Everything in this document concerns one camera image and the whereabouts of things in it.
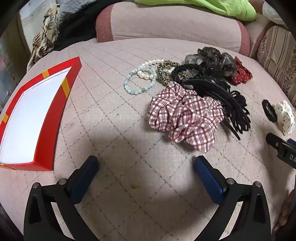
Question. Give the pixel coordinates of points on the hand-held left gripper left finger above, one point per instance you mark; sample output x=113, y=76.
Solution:
x=83, y=178

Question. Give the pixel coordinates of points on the white dotted scrunchie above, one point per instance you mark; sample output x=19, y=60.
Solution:
x=284, y=115

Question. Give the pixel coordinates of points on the black lace hair clip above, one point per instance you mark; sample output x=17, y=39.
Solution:
x=240, y=109

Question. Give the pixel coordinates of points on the thin black scrunchie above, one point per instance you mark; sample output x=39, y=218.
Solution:
x=177, y=71

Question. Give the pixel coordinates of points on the leopard print scrunchie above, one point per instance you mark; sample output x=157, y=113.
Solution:
x=161, y=75

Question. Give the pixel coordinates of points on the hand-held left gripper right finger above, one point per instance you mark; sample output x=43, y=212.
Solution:
x=208, y=180

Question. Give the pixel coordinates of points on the red white plaid scrunchie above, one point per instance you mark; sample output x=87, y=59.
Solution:
x=185, y=115

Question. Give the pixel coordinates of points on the person's right hand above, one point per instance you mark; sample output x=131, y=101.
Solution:
x=285, y=208

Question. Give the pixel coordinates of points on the pink quilted bedspread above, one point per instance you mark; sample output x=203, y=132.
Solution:
x=127, y=139

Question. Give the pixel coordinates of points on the pink bolster pillow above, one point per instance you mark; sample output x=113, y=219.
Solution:
x=173, y=25

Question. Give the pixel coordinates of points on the black banana hair clip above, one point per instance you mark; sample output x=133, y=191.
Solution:
x=222, y=89

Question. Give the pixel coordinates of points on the lime green blanket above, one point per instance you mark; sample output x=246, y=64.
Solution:
x=219, y=8

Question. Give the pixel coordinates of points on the striped floral cushion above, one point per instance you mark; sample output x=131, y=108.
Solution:
x=277, y=51

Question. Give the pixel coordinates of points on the grey sheer dotted scrunchie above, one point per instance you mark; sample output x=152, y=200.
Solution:
x=212, y=59

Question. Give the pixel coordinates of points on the white cloth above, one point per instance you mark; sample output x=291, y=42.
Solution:
x=275, y=14

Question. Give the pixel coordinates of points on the red cardboard box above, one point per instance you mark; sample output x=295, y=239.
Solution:
x=27, y=120

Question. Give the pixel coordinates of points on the red polka dot hair bow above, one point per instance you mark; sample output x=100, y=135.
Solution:
x=240, y=74

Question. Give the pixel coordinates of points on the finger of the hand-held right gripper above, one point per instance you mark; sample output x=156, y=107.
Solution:
x=278, y=146

